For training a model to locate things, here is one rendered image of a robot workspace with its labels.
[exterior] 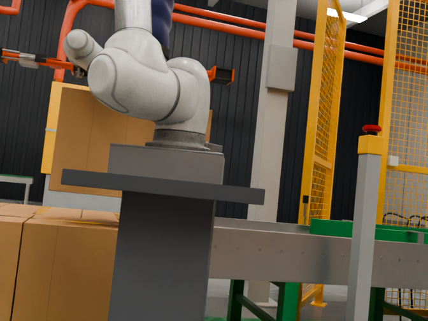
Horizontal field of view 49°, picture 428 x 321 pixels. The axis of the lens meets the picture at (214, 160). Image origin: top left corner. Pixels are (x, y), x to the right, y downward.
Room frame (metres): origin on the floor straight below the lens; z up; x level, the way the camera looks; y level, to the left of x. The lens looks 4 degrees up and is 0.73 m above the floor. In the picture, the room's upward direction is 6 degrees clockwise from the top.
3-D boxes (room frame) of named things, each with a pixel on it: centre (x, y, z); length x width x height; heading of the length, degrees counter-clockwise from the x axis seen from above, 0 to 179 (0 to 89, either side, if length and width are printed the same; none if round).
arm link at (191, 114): (1.38, 0.12, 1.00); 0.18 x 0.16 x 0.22; 142
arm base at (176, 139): (1.39, 0.09, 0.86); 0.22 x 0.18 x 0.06; 92
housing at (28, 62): (1.94, 0.81, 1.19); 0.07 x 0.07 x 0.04; 13
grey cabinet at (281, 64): (3.19, -0.40, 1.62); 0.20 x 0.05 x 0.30; 105
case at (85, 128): (2.05, 0.37, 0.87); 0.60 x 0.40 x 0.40; 105
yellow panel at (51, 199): (9.51, 2.28, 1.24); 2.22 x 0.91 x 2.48; 108
